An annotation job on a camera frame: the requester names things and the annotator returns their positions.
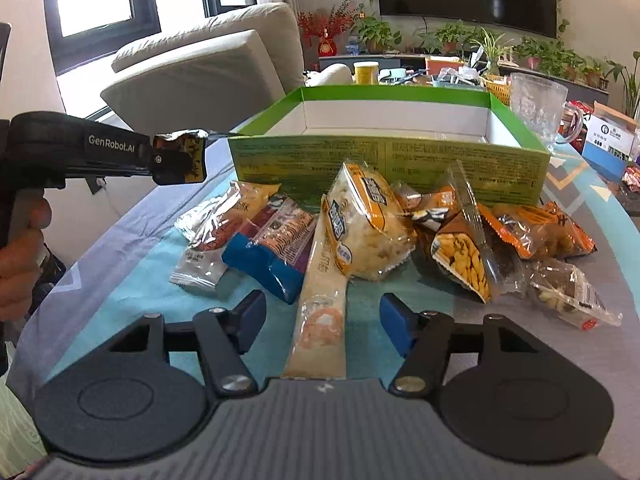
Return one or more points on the clear glass mug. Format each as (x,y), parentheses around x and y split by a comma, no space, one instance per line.
(537,105)

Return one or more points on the blue snack packet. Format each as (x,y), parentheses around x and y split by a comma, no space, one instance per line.
(265,265)

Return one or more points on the yellow wicker basket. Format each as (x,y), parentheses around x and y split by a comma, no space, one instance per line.
(497,89)

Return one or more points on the orange tissue box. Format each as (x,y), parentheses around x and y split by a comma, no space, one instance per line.
(442,65)

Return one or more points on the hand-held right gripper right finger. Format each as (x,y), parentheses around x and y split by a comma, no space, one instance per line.
(395,320)

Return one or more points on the bushy potted green plant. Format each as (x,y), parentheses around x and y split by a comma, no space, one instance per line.
(377,32)

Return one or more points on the grey television cabinet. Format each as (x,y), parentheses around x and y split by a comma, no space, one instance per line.
(520,74)

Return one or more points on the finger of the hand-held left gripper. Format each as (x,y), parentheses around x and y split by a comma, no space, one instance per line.
(170,167)

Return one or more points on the clear packet of red snacks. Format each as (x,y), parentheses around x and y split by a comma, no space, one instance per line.
(215,225)

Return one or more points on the dark glossy snack packet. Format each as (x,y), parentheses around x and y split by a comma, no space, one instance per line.
(192,147)

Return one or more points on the yellow white rice cracker packet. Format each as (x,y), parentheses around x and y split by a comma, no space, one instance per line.
(370,230)

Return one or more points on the clear packet of dark nuts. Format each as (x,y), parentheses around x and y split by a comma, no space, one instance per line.
(565,290)

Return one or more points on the teal grey patterned tablecloth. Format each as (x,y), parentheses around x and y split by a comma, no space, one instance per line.
(125,260)

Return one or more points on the potted plant pink pot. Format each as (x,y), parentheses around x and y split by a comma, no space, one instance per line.
(532,52)

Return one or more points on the orange snack packet black print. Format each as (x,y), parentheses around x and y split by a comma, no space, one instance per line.
(535,235)

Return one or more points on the clear packet of yellow nuts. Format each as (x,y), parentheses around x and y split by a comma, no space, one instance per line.
(462,260)

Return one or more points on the spider plant in glass vase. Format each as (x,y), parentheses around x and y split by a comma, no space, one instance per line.
(492,50)

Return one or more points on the long cream snack packet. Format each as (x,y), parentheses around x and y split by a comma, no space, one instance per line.
(320,310)

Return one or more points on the yellow can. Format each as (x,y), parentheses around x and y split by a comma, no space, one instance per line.
(366,73)

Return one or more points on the green cardboard box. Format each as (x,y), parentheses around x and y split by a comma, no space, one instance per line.
(400,160)

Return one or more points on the beige armchair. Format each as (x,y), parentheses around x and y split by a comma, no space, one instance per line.
(200,75)

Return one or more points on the red flowers in red vase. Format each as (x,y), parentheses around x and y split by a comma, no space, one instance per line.
(327,30)

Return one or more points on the potted green plant brown pot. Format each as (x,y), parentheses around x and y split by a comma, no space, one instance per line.
(452,37)

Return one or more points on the small orange snack packet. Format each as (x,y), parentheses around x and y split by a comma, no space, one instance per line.
(425,205)

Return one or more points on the person's left hand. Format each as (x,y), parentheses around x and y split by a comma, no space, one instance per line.
(17,270)

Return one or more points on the tall broad leaf plant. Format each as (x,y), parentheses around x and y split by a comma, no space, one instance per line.
(627,80)

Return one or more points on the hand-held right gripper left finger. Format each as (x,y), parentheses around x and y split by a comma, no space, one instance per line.
(252,317)

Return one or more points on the blue white carton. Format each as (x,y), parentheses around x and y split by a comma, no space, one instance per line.
(607,145)

